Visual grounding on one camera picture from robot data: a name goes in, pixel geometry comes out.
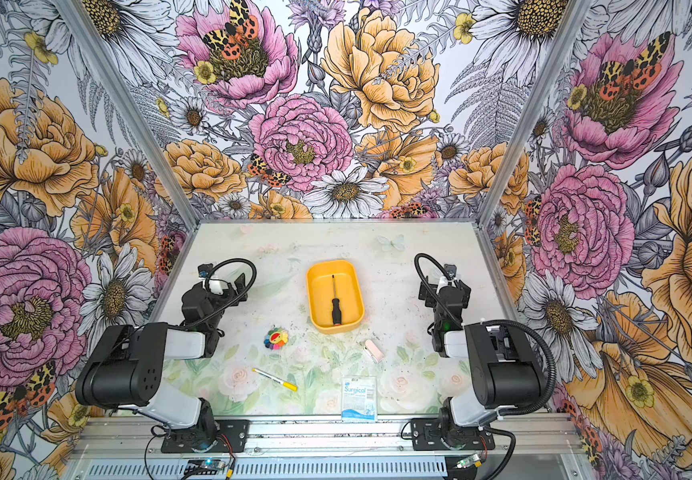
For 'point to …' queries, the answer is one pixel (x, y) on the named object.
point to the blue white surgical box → (359, 399)
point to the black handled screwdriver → (336, 310)
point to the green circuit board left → (204, 467)
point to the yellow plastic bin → (347, 288)
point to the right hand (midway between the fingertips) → (442, 286)
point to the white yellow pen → (275, 379)
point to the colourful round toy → (275, 338)
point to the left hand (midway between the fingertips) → (231, 282)
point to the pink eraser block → (373, 351)
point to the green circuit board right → (469, 461)
